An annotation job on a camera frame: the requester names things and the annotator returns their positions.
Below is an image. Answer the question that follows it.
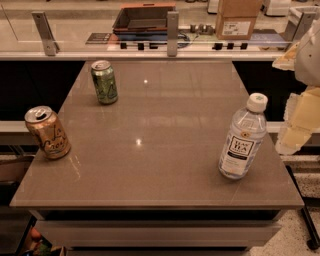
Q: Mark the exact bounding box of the glass barrier panel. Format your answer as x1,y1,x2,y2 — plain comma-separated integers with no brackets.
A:
0,0,320,54

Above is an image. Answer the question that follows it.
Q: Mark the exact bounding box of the middle metal glass bracket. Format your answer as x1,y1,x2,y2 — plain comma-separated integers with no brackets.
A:
167,11,179,57

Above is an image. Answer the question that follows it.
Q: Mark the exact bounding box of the white appliance in background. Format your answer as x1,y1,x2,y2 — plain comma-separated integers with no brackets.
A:
263,0,291,16

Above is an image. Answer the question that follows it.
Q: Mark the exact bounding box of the left metal glass bracket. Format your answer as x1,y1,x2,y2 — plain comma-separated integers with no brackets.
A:
32,11,60,56

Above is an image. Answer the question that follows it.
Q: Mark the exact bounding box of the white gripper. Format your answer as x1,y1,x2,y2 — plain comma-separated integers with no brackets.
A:
272,20,320,155

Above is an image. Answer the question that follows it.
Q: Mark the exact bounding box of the right metal glass bracket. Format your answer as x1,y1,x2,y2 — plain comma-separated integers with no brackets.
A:
284,12,316,44

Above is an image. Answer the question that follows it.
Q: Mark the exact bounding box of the green soda can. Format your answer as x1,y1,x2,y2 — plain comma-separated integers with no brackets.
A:
91,60,118,105

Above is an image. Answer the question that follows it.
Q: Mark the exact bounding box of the metal glass bracket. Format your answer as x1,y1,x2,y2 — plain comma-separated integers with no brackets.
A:
284,12,316,44
32,11,60,56
167,11,179,57

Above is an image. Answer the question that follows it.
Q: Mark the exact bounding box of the orange soda can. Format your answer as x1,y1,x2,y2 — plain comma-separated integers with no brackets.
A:
25,106,71,159

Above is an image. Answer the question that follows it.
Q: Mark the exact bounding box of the open dark tray box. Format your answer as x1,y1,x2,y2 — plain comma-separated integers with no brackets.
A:
113,3,176,34

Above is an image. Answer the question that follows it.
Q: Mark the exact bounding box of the clear plastic water bottle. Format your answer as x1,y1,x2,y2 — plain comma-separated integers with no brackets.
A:
219,93,268,180

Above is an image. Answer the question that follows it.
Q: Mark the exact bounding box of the brown cardboard box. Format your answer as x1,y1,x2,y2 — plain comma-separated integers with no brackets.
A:
215,0,262,40

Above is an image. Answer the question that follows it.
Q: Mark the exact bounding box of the grey table drawer front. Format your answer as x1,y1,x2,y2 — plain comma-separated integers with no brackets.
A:
36,221,281,248

